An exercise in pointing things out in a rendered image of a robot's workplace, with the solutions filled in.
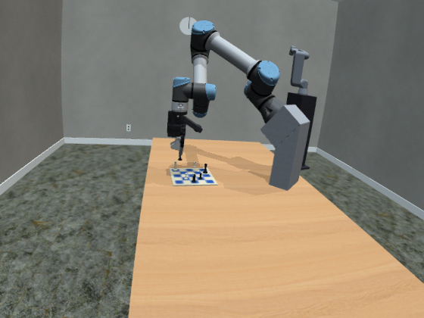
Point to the blue and white chessboard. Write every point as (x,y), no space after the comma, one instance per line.
(179,175)

